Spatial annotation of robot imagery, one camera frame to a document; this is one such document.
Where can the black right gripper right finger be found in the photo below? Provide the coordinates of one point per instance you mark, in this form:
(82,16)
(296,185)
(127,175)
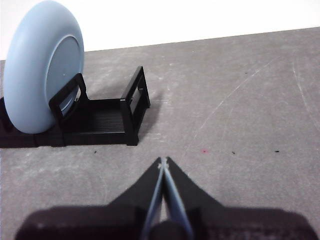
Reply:
(237,222)

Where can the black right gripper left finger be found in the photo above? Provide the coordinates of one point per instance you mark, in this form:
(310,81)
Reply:
(100,222)

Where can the blue round plate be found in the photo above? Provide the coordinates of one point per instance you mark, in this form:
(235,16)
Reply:
(30,75)

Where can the black plastic plate rack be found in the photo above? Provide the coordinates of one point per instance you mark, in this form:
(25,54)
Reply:
(105,120)

